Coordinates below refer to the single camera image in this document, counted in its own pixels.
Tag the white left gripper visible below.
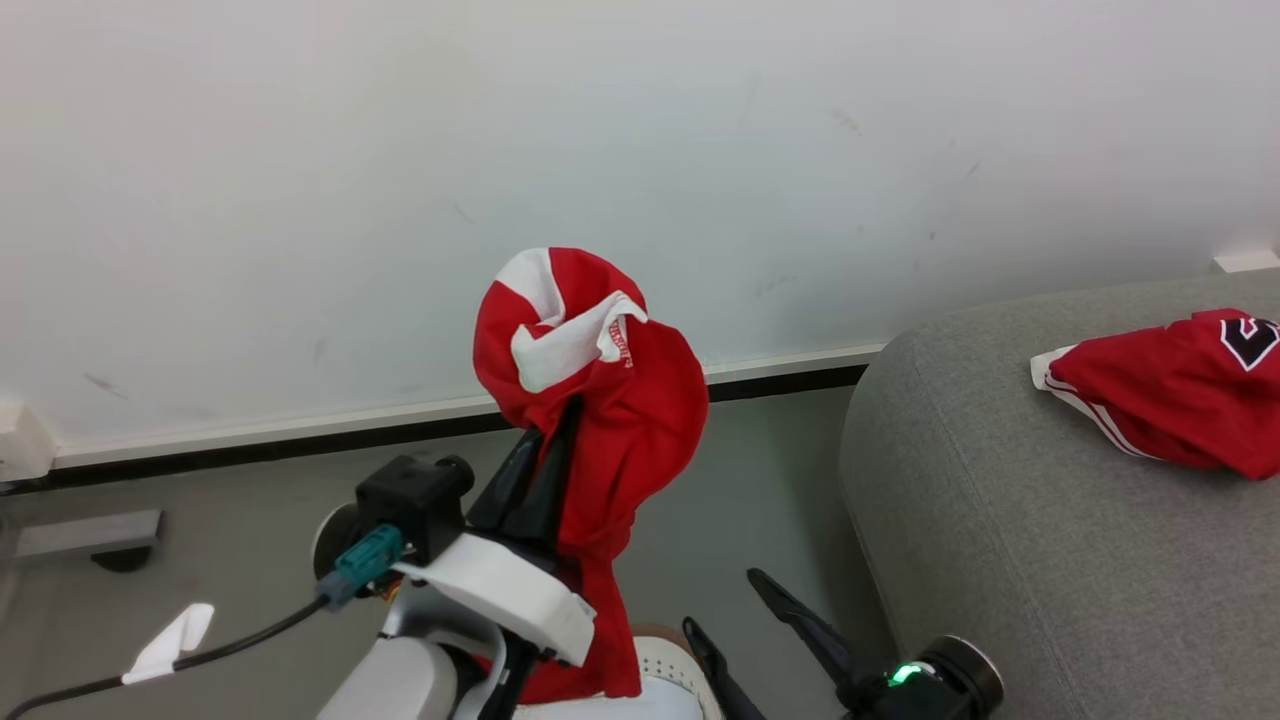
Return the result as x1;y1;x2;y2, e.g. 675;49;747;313
393;395;599;668

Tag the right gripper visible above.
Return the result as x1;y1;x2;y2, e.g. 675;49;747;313
682;568;1006;720

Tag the red and white shirt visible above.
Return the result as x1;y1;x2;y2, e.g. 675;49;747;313
472;247;711;704

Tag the red jersey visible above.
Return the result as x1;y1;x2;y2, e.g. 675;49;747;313
1030;308;1280;481

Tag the grey fabric sofa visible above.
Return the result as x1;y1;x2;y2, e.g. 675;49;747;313
838;268;1280;720

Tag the cream perforated laundry basket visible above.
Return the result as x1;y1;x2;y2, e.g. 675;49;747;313
628;625;727;720

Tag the white and black baseboard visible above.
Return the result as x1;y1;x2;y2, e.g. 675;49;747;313
50;343;889;471

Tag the grey metal foot bar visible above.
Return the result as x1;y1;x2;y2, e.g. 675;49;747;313
12;509;164;574

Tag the black cable with teal connector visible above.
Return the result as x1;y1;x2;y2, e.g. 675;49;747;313
0;523;407;720

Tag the white cable tag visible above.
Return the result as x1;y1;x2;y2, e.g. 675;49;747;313
122;603;216;687

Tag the white wall socket box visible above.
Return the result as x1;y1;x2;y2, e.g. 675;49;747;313
0;398;58;483

